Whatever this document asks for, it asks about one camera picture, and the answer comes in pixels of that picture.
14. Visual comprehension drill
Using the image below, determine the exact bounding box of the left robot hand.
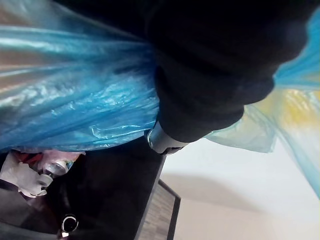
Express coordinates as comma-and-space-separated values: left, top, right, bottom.
53, 0, 320, 156

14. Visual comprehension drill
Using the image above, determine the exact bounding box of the blue plastic rubbish bag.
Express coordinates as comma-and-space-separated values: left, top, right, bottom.
0, 0, 320, 201

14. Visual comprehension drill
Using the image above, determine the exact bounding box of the black trash can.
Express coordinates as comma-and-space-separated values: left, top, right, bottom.
0, 144, 166, 240

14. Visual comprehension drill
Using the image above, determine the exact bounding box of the dark framed grey panel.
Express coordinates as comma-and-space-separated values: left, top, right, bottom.
142, 178, 182, 240

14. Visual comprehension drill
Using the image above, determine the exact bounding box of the pink plastic wrapper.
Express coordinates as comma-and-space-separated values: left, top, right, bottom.
42, 149, 87, 168

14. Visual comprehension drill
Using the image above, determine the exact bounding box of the clear bottle with white cap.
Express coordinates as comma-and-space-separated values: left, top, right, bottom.
36, 160, 70, 188

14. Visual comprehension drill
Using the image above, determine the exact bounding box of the crumpled white tissue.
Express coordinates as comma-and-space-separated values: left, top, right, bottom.
0, 151, 49, 199

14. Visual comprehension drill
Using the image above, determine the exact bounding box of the black cap with silver ring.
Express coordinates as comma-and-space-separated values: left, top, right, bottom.
59, 213, 80, 238

